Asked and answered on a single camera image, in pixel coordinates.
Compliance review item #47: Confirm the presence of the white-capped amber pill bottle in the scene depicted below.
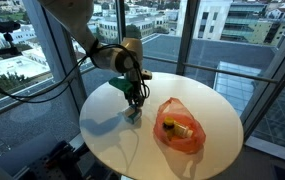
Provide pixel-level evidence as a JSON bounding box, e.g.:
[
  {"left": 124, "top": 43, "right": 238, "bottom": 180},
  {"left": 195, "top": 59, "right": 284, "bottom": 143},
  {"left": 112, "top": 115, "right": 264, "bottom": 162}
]
[{"left": 174, "top": 122, "right": 193, "bottom": 138}]

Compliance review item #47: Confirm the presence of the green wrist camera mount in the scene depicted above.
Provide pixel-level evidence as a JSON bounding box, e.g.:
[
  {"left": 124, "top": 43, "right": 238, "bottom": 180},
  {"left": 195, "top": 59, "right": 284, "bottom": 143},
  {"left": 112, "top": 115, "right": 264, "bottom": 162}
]
[{"left": 108, "top": 77, "right": 134, "bottom": 94}]

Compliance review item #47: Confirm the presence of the robot base with clutter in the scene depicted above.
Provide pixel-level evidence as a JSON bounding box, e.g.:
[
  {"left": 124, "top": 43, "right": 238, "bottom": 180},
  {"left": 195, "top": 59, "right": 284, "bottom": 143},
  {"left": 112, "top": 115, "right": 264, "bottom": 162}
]
[{"left": 14, "top": 141, "right": 119, "bottom": 180}]

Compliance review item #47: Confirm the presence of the round white table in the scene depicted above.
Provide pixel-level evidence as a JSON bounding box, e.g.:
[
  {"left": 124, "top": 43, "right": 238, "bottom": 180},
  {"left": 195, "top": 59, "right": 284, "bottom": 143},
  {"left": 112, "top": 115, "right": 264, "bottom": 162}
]
[{"left": 79, "top": 72, "right": 243, "bottom": 180}]

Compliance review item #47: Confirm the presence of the black camera on stand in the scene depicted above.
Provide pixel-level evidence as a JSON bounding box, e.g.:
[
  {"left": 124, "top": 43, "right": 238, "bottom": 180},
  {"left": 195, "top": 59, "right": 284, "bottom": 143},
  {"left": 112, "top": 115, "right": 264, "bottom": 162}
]
[{"left": 0, "top": 21, "right": 21, "bottom": 55}]

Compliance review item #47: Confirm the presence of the orange plastic carrier bag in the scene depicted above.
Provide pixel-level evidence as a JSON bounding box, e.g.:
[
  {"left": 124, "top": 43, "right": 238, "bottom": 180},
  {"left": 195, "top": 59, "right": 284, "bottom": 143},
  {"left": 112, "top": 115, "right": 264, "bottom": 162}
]
[{"left": 153, "top": 97, "right": 206, "bottom": 154}]

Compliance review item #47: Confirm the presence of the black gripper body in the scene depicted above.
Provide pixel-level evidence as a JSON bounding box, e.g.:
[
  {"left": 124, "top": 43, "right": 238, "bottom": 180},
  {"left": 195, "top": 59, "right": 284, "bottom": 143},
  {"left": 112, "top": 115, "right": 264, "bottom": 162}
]
[{"left": 125, "top": 69, "right": 152, "bottom": 108}]

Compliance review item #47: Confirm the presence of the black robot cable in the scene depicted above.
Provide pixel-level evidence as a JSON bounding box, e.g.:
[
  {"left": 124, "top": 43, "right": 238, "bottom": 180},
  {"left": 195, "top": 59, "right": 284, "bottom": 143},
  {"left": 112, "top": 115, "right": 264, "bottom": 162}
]
[{"left": 0, "top": 39, "right": 151, "bottom": 104}]

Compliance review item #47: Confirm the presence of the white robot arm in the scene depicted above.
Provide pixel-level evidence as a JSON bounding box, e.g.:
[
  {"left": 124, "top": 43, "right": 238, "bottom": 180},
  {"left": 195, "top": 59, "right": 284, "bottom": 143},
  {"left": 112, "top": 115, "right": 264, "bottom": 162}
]
[{"left": 38, "top": 0, "right": 152, "bottom": 115}]

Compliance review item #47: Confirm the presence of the yellow-capped dark bottle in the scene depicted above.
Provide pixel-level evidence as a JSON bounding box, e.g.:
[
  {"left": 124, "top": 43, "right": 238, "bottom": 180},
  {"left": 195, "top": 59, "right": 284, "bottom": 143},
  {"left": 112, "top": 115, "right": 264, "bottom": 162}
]
[{"left": 163, "top": 117, "right": 174, "bottom": 140}]

